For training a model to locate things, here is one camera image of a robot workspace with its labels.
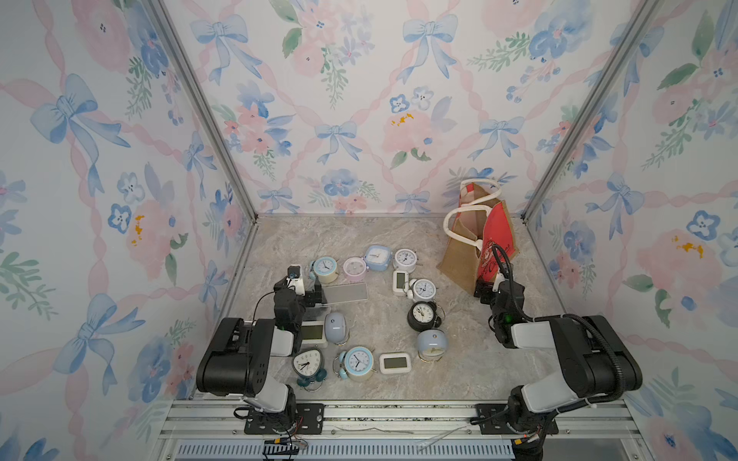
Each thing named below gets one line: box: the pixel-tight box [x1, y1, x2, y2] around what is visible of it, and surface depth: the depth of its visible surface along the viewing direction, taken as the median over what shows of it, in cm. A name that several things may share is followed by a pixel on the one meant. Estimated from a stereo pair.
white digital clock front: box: [378, 352, 412, 374], surface depth 82 cm
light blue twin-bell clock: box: [332, 345, 377, 383], surface depth 81 cm
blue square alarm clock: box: [364, 244, 394, 272], surface depth 105 cm
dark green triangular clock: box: [292, 347, 328, 388], surface depth 80 cm
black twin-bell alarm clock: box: [407, 300, 443, 332], surface depth 91 cm
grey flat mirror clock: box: [322, 283, 369, 304], surface depth 102 cm
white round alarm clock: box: [393, 247, 419, 274], surface depth 105 cm
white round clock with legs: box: [406, 278, 437, 302], surface depth 96 cm
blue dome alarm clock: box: [416, 328, 448, 363], surface depth 83 cm
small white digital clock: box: [392, 269, 410, 296], surface depth 99 cm
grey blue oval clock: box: [324, 312, 346, 346], surface depth 83 cm
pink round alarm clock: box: [342, 256, 368, 284], surface depth 102 cm
